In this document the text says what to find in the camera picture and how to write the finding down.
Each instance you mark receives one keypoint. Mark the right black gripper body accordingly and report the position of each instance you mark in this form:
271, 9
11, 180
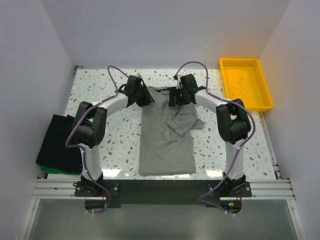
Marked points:
182, 98

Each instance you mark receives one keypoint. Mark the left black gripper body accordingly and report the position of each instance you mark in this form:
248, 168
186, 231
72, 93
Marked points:
137, 94

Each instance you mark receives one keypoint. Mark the grey t shirt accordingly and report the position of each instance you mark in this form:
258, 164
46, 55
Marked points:
166, 143

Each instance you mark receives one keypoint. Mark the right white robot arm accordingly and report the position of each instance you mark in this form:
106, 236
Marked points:
233, 122

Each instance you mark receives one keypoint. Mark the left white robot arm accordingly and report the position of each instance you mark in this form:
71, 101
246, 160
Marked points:
90, 121

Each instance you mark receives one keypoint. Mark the yellow plastic bin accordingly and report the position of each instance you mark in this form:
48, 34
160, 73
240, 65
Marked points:
243, 78

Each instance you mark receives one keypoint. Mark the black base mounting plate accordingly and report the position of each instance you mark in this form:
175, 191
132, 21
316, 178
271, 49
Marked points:
142, 192

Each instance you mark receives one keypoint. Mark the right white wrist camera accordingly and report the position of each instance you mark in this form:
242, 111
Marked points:
177, 78

